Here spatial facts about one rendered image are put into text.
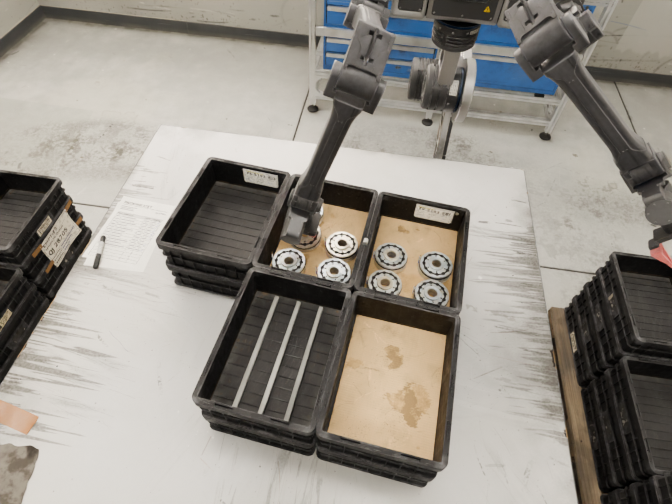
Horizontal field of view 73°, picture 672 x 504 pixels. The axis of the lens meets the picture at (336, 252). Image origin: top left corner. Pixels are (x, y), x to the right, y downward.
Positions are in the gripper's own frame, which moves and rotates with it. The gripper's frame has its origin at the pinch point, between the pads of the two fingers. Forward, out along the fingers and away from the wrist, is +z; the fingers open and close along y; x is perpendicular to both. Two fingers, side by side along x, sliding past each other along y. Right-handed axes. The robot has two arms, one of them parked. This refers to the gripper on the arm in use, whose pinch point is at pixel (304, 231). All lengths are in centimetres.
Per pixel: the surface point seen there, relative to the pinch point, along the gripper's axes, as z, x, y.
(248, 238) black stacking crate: 5.4, -4.6, -18.3
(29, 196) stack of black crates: 47, 5, -132
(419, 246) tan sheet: 7.8, 6.2, 36.5
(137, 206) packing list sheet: 23, 4, -69
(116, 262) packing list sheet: 14, -21, -63
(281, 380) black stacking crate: -8.8, -45.3, 6.4
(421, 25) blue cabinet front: 81, 173, 19
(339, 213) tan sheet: 10.6, 12.9, 8.0
